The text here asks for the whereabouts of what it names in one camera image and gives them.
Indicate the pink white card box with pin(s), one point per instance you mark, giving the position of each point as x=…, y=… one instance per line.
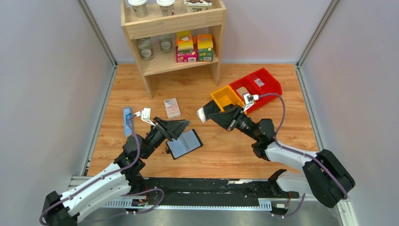
x=172, y=108

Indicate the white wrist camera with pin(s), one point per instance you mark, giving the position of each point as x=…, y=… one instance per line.
x=145, y=115
x=249, y=100

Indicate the glass jar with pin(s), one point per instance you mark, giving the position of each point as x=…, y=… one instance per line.
x=145, y=48
x=165, y=42

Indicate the white lidded cup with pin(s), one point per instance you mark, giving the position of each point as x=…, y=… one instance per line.
x=139, y=7
x=166, y=7

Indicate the glass jar left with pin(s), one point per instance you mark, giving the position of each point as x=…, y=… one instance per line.
x=145, y=48

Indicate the glass jar right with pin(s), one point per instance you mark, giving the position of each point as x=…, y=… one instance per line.
x=165, y=42

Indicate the white lidded cup left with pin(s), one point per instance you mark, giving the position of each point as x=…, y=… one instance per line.
x=139, y=7

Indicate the pink orange snack box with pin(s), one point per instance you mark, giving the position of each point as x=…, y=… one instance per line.
x=186, y=47

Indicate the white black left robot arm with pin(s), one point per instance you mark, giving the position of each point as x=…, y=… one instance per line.
x=119, y=178

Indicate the white card in bin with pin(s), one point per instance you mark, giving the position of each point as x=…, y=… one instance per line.
x=259, y=82

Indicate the tan card in bin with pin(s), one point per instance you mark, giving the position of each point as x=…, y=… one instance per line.
x=242, y=90

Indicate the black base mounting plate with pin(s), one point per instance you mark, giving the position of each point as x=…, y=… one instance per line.
x=211, y=192

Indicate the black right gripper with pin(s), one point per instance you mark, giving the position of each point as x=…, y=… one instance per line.
x=230, y=116

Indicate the red plastic bin far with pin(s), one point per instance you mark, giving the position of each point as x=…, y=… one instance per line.
x=272, y=85

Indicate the white lidded cup middle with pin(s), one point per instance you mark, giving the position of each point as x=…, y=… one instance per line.
x=166, y=7

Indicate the green orange snack box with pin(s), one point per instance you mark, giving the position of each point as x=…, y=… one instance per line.
x=205, y=47

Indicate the chocolate pudding tub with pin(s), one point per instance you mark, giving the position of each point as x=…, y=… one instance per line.
x=197, y=5

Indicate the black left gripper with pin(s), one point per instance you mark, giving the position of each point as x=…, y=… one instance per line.
x=163, y=128

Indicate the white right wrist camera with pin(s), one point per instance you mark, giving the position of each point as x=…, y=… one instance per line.
x=249, y=100

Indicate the red plastic bin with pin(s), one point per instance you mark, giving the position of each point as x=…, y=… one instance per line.
x=272, y=85
x=248, y=83

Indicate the yellow plastic bin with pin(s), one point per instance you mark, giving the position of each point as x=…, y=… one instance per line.
x=226, y=96

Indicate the wooden two-tier shelf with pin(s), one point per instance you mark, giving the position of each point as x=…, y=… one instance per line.
x=154, y=24

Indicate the aluminium frame rail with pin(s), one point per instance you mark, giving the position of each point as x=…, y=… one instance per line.
x=73, y=206

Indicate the red plastic bin middle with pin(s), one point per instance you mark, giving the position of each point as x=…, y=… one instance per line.
x=248, y=83

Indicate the black leather card holder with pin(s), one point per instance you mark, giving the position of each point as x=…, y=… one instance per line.
x=186, y=143

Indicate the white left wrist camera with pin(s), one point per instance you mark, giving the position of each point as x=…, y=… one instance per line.
x=145, y=115

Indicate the blue toothpaste box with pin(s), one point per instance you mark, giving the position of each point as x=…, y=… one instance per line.
x=127, y=118

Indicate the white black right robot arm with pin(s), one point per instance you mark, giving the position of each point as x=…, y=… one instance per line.
x=299, y=159

